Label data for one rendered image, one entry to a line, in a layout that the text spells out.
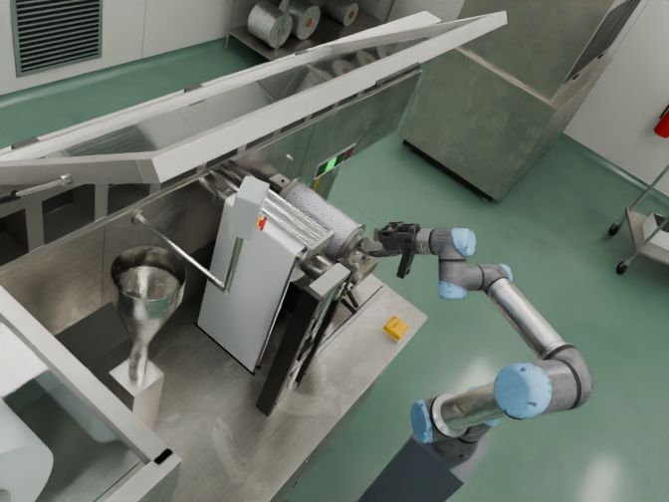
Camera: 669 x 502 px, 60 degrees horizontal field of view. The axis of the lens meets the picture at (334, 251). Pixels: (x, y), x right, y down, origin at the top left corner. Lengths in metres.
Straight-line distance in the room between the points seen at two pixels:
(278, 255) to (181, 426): 0.56
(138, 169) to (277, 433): 1.16
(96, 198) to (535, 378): 1.01
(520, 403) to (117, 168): 0.97
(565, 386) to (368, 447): 1.63
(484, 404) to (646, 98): 4.81
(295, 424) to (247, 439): 0.15
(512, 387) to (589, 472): 2.15
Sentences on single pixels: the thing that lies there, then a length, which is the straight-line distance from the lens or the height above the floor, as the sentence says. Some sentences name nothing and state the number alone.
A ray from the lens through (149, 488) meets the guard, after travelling 0.87.
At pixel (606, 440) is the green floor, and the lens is 3.68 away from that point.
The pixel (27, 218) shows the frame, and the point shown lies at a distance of 1.23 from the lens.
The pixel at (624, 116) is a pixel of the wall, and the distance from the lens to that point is 6.08.
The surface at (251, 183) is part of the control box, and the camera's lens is 1.12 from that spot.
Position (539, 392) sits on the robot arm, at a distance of 1.33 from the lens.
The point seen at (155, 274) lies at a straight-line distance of 1.26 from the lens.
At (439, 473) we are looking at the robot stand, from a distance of 1.92.
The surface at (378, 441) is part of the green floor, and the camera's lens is 2.91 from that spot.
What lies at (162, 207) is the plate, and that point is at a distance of 1.49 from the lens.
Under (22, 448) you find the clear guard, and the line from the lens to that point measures 0.91.
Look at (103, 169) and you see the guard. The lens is 0.76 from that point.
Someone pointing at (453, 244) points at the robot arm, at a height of 1.48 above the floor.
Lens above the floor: 2.40
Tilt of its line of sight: 42 degrees down
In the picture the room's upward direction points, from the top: 23 degrees clockwise
